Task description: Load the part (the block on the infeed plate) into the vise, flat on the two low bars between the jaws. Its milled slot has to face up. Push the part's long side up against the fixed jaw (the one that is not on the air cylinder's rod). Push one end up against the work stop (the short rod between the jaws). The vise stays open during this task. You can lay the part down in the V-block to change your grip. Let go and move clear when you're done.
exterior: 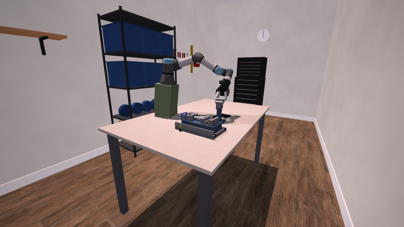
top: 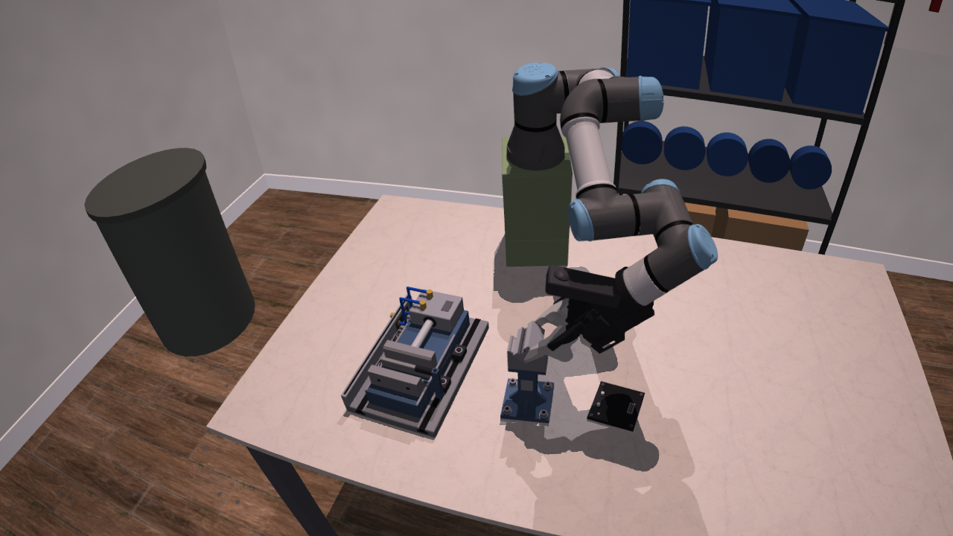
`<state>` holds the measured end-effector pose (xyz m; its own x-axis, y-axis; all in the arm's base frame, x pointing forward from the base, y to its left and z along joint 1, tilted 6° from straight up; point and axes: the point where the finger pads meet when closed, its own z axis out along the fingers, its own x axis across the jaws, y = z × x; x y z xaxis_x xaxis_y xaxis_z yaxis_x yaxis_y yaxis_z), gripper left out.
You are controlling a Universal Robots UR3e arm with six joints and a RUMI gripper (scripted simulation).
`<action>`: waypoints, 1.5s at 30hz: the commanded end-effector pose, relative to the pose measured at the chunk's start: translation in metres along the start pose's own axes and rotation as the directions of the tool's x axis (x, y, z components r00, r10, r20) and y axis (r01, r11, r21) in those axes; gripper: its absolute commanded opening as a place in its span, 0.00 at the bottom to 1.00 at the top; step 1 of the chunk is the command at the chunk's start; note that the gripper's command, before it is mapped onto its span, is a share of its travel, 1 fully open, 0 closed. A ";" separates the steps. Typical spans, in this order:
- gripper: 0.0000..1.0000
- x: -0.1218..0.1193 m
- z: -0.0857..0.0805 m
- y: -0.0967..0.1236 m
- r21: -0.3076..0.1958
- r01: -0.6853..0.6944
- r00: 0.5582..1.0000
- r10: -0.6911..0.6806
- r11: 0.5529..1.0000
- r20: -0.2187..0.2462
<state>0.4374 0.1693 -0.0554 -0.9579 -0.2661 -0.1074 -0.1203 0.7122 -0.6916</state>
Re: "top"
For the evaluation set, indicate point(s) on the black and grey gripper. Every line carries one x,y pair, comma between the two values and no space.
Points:
597,323

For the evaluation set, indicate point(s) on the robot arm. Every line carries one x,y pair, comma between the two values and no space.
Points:
683,249

